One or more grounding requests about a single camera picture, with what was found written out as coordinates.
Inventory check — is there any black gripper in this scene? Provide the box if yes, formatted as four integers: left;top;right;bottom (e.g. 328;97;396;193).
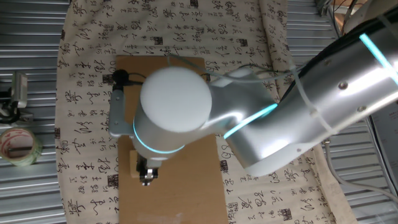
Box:
136;155;161;187

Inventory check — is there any dark printed poster board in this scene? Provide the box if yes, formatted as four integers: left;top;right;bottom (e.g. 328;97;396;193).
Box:
368;104;398;187

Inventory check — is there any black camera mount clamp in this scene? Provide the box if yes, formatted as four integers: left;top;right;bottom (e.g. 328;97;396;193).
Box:
0;90;34;124

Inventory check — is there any white zip tie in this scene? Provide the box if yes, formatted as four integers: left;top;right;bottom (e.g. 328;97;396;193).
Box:
288;60;339;135

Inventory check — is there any silver finned camera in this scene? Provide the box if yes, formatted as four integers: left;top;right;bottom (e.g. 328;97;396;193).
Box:
10;70;29;109

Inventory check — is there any black round cable plug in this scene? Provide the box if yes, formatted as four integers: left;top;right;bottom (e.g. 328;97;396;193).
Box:
112;68;130;91

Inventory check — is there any brown cardboard sheet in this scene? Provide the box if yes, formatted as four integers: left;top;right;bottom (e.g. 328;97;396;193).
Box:
115;54;230;224

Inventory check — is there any thick grey cable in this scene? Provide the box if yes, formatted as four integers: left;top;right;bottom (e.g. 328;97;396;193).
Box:
323;139;398;205

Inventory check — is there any white calligraphy print cloth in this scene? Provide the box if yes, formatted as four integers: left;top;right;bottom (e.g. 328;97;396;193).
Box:
54;0;358;224

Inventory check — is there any clear packing tape roll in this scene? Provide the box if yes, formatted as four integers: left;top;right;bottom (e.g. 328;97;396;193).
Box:
0;126;44;167

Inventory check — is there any light wooden block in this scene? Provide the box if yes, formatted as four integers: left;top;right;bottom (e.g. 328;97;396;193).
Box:
129;149;140;179

